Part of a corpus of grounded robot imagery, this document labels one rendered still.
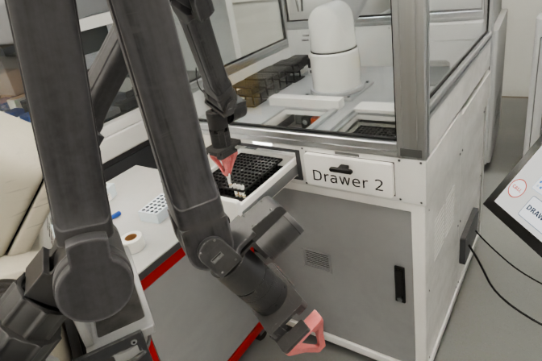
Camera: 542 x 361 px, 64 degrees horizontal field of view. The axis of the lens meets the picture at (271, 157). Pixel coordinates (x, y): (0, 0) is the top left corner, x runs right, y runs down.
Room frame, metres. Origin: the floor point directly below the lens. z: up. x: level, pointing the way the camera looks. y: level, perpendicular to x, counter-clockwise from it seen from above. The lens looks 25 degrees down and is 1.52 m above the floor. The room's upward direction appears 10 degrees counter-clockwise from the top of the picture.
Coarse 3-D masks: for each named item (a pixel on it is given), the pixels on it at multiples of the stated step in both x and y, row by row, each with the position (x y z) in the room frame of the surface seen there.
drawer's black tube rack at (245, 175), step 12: (240, 156) 1.39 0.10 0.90; (252, 156) 1.37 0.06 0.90; (264, 156) 1.35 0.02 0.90; (240, 168) 1.30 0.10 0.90; (252, 168) 1.27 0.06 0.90; (264, 168) 1.27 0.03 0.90; (276, 168) 1.30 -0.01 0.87; (216, 180) 1.24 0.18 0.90; (240, 180) 1.20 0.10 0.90; (252, 180) 1.20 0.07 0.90; (264, 180) 1.23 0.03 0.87; (228, 192) 1.20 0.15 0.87; (252, 192) 1.17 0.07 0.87
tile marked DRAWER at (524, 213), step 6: (534, 198) 0.69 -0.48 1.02; (528, 204) 0.69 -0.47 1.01; (534, 204) 0.68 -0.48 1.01; (540, 204) 0.67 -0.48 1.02; (522, 210) 0.69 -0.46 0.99; (528, 210) 0.68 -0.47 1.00; (534, 210) 0.67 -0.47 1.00; (540, 210) 0.66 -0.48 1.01; (522, 216) 0.68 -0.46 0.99; (528, 216) 0.67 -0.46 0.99; (534, 216) 0.66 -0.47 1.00; (540, 216) 0.65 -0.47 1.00; (528, 222) 0.66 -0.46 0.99; (534, 222) 0.65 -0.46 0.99; (540, 222) 0.64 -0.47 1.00; (534, 228) 0.64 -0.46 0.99; (540, 228) 0.63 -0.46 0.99
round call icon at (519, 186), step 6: (516, 180) 0.75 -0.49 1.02; (522, 180) 0.74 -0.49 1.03; (510, 186) 0.76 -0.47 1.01; (516, 186) 0.74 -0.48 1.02; (522, 186) 0.73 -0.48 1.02; (528, 186) 0.72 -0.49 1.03; (504, 192) 0.76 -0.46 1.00; (510, 192) 0.75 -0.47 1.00; (516, 192) 0.73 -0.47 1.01; (522, 192) 0.72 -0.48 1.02; (516, 198) 0.72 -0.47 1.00
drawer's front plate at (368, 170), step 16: (304, 160) 1.26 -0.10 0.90; (320, 160) 1.22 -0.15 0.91; (336, 160) 1.19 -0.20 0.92; (352, 160) 1.16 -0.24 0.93; (368, 160) 1.14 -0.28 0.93; (336, 176) 1.19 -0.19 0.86; (352, 176) 1.16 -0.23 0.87; (368, 176) 1.13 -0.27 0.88; (384, 176) 1.10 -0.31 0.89; (368, 192) 1.13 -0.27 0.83; (384, 192) 1.10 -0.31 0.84
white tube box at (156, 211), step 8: (152, 200) 1.37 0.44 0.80; (160, 200) 1.36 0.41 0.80; (144, 208) 1.32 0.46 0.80; (152, 208) 1.31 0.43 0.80; (160, 208) 1.31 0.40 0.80; (168, 208) 1.31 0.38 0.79; (144, 216) 1.29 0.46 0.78; (152, 216) 1.27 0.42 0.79; (160, 216) 1.28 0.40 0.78; (168, 216) 1.31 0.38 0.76
